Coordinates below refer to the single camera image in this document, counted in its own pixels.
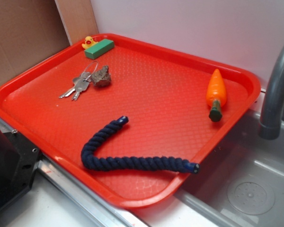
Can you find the yellow rubber duck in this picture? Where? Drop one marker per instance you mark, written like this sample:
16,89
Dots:
89,42

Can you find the orange toy carrot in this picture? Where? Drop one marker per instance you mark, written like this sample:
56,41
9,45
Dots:
216,96

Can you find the silver keys on ring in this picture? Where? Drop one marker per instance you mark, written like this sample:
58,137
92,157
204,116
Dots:
81,83

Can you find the green rectangular block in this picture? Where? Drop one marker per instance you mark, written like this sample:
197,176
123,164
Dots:
99,49

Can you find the grey plastic sink basin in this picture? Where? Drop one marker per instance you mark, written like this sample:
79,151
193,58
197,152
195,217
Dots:
241,184

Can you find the grey toy faucet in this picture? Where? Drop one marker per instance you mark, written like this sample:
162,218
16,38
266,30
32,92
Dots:
272,112

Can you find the red plastic tray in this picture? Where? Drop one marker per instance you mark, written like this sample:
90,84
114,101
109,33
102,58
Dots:
161,91

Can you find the grey brown rock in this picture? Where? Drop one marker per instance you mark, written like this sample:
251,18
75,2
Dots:
101,78

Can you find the brown cardboard panel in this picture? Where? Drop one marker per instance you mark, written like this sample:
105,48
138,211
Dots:
33,30

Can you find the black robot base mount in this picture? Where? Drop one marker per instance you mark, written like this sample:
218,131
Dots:
18,163

